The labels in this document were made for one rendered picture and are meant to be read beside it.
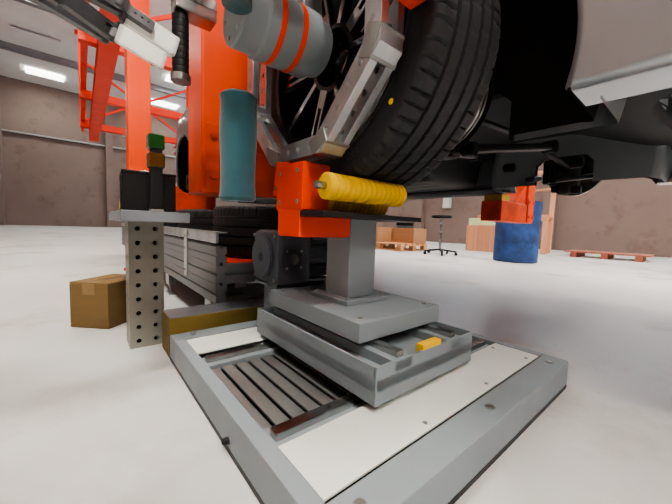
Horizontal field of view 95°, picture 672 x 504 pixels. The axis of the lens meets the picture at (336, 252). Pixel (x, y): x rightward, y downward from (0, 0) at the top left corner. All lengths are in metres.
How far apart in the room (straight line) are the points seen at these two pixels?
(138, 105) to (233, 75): 1.98
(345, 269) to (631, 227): 9.93
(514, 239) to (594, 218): 5.64
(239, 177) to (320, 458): 0.60
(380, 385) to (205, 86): 1.00
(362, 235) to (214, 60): 0.74
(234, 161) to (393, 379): 0.60
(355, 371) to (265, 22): 0.71
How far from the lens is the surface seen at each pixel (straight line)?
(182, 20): 0.94
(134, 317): 1.23
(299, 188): 0.72
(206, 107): 1.15
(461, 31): 0.74
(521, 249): 5.16
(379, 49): 0.64
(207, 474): 0.68
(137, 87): 3.18
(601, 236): 10.59
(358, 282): 0.85
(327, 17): 0.99
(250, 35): 0.77
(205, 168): 1.10
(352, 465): 0.55
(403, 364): 0.67
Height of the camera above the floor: 0.42
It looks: 5 degrees down
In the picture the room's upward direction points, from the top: 2 degrees clockwise
